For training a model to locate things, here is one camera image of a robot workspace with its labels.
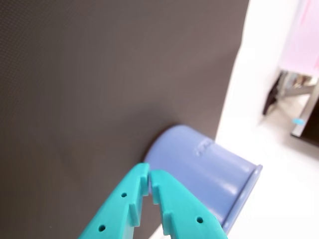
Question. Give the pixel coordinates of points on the grey metal frame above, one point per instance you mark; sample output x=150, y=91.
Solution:
x=299, y=92

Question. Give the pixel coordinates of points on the dark grey textured mat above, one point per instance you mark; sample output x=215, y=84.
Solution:
x=99, y=87

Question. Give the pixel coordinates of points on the lavender ceramic pot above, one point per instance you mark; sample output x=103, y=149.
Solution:
x=199, y=174

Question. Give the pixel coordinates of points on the small blue round object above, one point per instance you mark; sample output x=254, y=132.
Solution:
x=298, y=121

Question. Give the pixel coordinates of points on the dark furniture base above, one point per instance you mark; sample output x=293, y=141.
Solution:
x=310, y=127

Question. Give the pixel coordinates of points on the black hanging object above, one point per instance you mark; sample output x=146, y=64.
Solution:
x=271, y=97

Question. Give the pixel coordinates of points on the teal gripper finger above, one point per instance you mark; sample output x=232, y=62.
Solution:
x=117, y=211
x=184, y=211

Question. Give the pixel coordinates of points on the pink fabric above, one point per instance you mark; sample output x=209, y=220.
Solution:
x=301, y=32

